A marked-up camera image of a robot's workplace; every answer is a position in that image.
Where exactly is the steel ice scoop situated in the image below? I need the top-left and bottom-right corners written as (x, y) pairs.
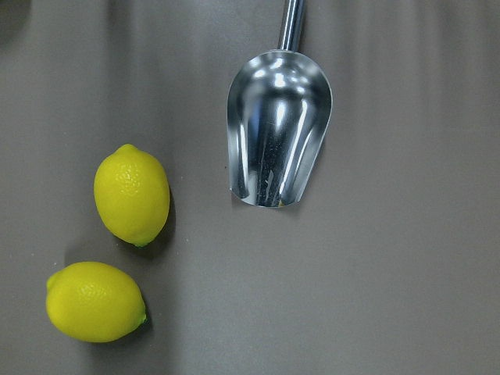
top-left (227, 1), bottom-right (334, 208)

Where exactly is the yellow lemon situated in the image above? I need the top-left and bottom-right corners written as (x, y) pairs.
top-left (45, 262), bottom-right (147, 343)
top-left (94, 144), bottom-right (170, 247)

